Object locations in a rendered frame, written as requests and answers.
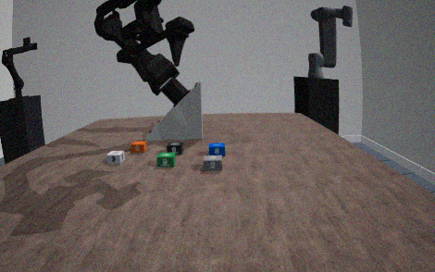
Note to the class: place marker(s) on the green block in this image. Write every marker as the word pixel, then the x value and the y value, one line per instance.
pixel 166 159

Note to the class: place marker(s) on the blue block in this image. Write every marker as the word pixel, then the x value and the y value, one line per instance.
pixel 217 149

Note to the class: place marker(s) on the orange block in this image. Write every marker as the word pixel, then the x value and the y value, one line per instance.
pixel 138 147

